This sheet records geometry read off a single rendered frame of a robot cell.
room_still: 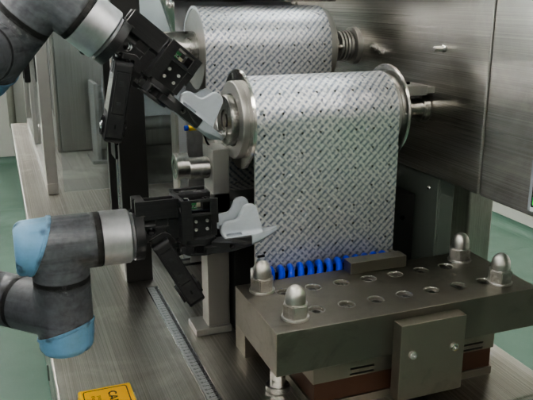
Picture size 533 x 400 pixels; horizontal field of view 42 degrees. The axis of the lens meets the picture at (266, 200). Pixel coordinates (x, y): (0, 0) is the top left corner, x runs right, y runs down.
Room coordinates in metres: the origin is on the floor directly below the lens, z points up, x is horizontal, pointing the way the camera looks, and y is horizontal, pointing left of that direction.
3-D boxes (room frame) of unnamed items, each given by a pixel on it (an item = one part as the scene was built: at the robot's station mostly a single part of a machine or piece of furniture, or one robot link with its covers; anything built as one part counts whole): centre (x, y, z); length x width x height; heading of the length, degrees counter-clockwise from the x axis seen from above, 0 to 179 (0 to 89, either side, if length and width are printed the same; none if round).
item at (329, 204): (1.01, -0.09, 1.11); 0.23 x 0.01 x 0.18; 111
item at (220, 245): (0.93, 0.07, 1.09); 0.09 x 0.05 x 0.02; 110
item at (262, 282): (0.90, 0.01, 1.05); 0.04 x 0.04 x 0.04
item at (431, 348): (0.83, -0.22, 0.96); 0.10 x 0.03 x 0.11; 111
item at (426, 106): (1.13, -0.23, 1.25); 0.07 x 0.04 x 0.04; 111
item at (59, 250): (0.87, 0.28, 1.11); 0.11 x 0.08 x 0.09; 111
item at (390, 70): (1.11, -0.19, 1.25); 0.15 x 0.01 x 0.15; 21
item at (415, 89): (1.13, -0.23, 1.28); 0.06 x 0.05 x 0.02; 111
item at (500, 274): (0.93, -0.34, 1.05); 0.04 x 0.04 x 0.04
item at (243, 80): (1.03, 0.04, 1.25); 0.15 x 0.01 x 0.15; 21
